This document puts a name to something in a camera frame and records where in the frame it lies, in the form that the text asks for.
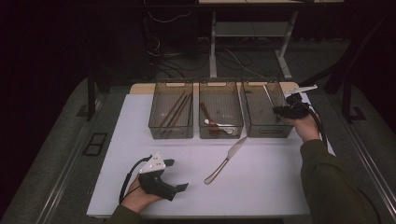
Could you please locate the white metal desk frame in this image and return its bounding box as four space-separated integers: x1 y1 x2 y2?
208 10 294 80

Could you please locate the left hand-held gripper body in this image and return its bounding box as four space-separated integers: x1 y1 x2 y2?
137 151 178 202

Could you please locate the person's right hand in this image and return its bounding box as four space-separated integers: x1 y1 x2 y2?
288 112 322 145

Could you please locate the black chopstick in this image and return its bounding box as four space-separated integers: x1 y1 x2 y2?
166 93 190 129

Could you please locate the metal fork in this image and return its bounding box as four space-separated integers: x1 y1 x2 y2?
262 84 280 122

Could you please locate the brown wooden spoon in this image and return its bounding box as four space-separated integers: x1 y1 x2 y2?
200 102 222 135

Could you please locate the tangle of floor cables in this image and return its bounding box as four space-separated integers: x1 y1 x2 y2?
146 34 269 80

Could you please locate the brown wooden chopstick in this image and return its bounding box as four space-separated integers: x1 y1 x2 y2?
172 92 192 127
159 91 185 128

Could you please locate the black metal stand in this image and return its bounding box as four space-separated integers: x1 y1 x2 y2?
340 18 367 123

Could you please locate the metal floor rail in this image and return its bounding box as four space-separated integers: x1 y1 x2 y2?
35 99 106 224
345 120 396 216

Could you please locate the white hanging cable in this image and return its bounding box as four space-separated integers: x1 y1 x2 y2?
143 0 192 24

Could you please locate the person's left hand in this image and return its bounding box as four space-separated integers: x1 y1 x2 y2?
120 175 163 214

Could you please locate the metal table knife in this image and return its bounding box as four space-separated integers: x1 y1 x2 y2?
204 135 248 185

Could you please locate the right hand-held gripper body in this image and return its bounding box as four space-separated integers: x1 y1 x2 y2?
281 84 318 120

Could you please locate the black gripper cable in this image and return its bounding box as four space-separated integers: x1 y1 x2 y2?
307 103 329 147
119 154 153 204

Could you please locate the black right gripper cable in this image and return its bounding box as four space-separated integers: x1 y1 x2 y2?
307 103 329 147

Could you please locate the white ceramic spoon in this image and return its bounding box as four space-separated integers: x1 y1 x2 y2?
204 118 239 135

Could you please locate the black floor frame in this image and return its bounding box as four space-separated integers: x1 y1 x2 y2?
82 132 108 157

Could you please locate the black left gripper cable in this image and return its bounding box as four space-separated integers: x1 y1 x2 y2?
119 154 153 204

